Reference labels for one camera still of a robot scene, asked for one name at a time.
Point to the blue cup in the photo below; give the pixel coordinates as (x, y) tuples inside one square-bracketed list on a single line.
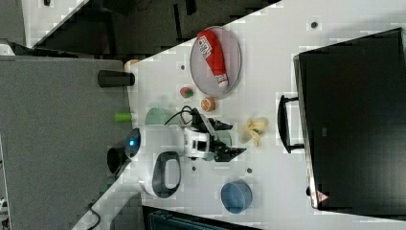
[(236, 196)]

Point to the red ketchup bottle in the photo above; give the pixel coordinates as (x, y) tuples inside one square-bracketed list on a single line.
[(211, 50)]

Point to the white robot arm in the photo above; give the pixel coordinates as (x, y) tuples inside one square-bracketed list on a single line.
[(149, 148)]

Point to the peeled yellow banana toy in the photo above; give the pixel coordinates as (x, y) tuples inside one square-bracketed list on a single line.
[(252, 130)]

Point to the pink strawberry toy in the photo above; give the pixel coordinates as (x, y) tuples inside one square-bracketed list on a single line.
[(186, 92)]

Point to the black toaster oven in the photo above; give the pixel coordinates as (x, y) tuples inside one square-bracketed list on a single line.
[(349, 118)]

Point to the grey round plate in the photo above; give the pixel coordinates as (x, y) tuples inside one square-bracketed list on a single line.
[(202, 75)]

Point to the orange slice toy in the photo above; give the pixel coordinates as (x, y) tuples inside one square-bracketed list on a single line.
[(208, 104)]

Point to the black pot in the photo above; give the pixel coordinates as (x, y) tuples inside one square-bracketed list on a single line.
[(116, 159)]

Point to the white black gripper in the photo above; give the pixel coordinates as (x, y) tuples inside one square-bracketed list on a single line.
[(200, 136)]

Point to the green oval colander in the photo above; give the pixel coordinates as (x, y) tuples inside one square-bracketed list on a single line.
[(160, 116)]

